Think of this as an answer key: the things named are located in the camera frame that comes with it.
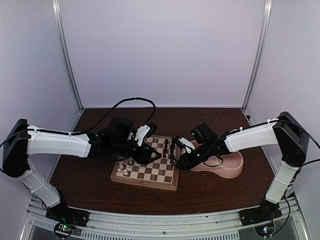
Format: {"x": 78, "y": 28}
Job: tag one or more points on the dark pawn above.
{"x": 166, "y": 141}

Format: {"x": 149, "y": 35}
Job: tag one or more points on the aluminium frame post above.
{"x": 56, "y": 4}
{"x": 262, "y": 39}

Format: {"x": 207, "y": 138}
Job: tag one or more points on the aluminium frame post right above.
{"x": 262, "y": 39}

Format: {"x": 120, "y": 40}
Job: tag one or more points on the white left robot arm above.
{"x": 26, "y": 145}

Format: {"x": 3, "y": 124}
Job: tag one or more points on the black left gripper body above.
{"x": 120, "y": 148}

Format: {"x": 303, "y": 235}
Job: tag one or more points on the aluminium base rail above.
{"x": 221, "y": 225}

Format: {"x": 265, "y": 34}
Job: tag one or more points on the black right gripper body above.
{"x": 205, "y": 153}

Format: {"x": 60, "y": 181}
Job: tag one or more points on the wooden chess board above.
{"x": 159, "y": 174}

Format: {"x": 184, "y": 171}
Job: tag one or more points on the white chess pieces row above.
{"x": 125, "y": 166}

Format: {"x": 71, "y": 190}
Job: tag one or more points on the aluminium frame post left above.
{"x": 56, "y": 4}

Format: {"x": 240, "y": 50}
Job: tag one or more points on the pink plastic double bowl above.
{"x": 228, "y": 167}

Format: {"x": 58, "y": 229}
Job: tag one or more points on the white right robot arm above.
{"x": 284, "y": 132}

